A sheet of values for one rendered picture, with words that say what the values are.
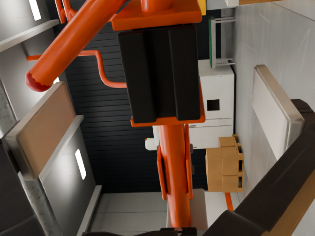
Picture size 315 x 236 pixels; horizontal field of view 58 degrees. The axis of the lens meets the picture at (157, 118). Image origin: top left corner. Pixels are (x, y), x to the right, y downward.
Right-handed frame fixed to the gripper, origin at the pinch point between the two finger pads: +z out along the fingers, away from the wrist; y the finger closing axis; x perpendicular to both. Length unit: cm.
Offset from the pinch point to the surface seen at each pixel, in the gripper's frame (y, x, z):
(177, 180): 0.6, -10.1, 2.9
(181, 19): 2.0, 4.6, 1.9
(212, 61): 67, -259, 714
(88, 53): -293, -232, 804
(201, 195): 2.8, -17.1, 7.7
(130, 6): -2.0, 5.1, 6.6
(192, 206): 1.6, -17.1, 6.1
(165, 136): -0.1, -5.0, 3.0
